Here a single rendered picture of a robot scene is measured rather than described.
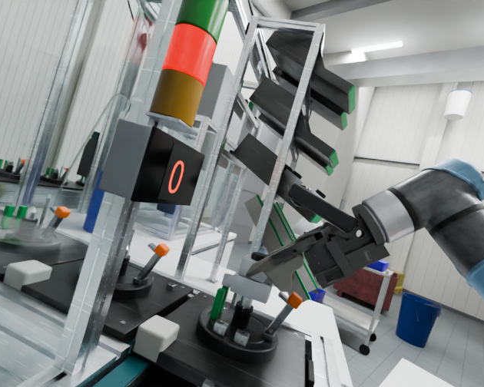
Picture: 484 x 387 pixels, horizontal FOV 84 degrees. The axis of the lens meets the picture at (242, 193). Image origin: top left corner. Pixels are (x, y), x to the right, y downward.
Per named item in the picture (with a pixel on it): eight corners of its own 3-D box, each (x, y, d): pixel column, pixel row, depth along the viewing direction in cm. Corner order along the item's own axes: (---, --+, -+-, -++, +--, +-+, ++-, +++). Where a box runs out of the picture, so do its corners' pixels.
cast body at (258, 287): (270, 296, 47) (280, 258, 48) (266, 304, 43) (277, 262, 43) (225, 281, 49) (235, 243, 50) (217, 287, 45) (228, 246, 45)
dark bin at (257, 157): (317, 223, 76) (335, 203, 75) (309, 223, 64) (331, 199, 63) (249, 164, 86) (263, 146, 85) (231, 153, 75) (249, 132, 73)
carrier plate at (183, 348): (303, 343, 55) (306, 333, 55) (300, 438, 31) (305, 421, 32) (197, 299, 61) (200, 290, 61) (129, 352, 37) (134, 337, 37)
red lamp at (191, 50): (210, 93, 33) (222, 54, 33) (193, 71, 28) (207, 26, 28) (174, 85, 34) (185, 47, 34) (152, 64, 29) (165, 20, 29)
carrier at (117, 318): (191, 297, 61) (207, 243, 61) (121, 348, 38) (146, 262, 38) (105, 261, 67) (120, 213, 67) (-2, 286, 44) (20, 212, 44)
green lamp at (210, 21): (222, 53, 33) (233, 14, 33) (207, 25, 28) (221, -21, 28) (186, 47, 34) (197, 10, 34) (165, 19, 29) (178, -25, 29)
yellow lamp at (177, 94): (198, 132, 33) (210, 94, 33) (180, 118, 28) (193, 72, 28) (163, 124, 34) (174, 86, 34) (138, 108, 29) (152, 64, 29)
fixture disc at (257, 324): (279, 334, 51) (282, 324, 51) (270, 378, 38) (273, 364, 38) (213, 306, 55) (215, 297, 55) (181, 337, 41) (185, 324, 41)
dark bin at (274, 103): (333, 169, 76) (351, 148, 75) (329, 158, 64) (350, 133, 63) (263, 116, 87) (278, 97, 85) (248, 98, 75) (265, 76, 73)
